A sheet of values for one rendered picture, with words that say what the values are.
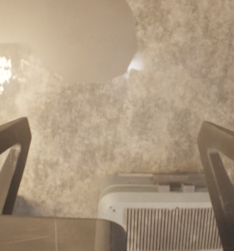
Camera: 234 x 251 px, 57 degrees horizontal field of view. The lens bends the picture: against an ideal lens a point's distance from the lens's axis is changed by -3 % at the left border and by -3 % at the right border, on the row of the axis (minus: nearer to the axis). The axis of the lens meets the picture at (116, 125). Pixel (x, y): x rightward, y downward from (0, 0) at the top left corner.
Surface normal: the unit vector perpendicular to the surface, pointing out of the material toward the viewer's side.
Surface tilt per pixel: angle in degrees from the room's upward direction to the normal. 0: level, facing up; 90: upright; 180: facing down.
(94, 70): 0
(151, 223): 0
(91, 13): 0
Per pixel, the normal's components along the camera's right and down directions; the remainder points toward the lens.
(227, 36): 0.03, 0.10
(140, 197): 0.04, -0.63
